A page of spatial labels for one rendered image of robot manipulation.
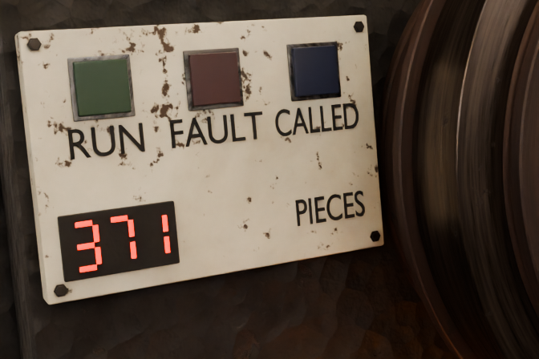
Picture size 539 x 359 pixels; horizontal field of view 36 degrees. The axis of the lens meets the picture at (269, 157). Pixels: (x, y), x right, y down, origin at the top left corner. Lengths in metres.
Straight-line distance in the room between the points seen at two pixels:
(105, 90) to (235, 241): 0.14
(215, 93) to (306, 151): 0.09
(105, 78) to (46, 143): 0.06
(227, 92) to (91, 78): 0.10
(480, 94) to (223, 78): 0.18
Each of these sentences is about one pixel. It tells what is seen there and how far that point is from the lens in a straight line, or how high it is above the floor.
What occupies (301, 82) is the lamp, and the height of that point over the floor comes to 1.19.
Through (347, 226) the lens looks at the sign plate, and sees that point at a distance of 0.65.
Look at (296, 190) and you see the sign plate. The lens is 0.62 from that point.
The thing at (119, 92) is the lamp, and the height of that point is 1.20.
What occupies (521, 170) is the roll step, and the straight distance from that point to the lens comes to 0.54.
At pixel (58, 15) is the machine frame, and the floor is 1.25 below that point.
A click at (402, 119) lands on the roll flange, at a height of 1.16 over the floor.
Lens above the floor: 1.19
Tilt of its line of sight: 4 degrees down
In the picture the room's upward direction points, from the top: 5 degrees counter-clockwise
